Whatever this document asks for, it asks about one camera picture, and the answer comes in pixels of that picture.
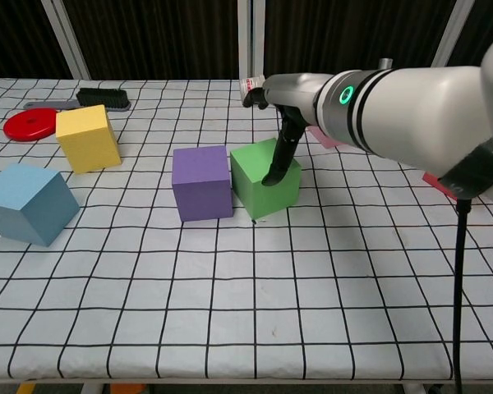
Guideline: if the black brush grey handle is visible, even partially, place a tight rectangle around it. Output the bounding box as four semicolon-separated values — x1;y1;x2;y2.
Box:
23;88;132;113

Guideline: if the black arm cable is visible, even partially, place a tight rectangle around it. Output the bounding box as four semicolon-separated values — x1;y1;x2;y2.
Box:
451;196;473;394

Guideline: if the yellow foam cube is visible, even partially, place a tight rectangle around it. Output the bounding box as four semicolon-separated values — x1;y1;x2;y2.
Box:
55;104;122;175

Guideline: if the red foam cube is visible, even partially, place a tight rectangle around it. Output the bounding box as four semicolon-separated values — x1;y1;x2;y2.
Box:
422;172;459;201

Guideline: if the purple foam cube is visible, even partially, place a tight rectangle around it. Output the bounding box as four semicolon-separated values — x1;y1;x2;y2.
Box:
172;145;234;223

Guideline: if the green foam cube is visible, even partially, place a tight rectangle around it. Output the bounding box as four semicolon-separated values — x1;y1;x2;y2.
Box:
229;137;303;221

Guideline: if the black pleated curtain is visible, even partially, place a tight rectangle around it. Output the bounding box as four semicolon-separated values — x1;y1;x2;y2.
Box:
0;0;493;81

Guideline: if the white upright frame post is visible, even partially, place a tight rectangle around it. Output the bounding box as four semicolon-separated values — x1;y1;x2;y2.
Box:
237;0;266;80

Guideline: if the white black grid tablecloth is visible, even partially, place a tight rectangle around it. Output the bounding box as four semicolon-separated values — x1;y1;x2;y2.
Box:
0;77;493;381

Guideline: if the blue foam cube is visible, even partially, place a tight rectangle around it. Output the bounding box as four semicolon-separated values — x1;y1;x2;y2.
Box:
0;163;81;248

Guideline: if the small white jar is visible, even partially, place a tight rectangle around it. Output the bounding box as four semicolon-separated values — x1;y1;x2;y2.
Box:
238;75;268;102

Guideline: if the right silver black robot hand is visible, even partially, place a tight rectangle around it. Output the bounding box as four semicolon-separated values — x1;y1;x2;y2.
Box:
242;72;334;186

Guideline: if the red round plastic disc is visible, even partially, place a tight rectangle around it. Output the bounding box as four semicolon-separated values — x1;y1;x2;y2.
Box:
2;108;59;143

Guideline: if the white slanted frame post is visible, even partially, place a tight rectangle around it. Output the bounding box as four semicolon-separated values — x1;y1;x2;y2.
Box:
426;0;476;69
39;0;92;80

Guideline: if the pink foam cube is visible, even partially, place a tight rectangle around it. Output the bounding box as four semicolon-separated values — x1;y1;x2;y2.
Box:
307;125;346;149

